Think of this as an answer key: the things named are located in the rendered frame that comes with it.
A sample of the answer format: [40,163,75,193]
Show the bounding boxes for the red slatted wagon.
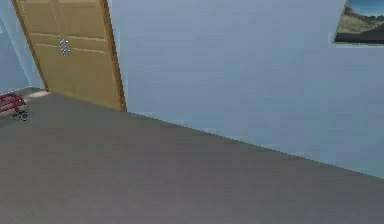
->
[0,92,31,122]

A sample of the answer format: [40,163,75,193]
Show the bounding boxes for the light wooden room door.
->
[10,0,128,113]

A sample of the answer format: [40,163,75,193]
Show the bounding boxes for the framed landscape picture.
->
[332,0,384,46]

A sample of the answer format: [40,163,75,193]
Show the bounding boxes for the silver door handle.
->
[58,37,72,57]

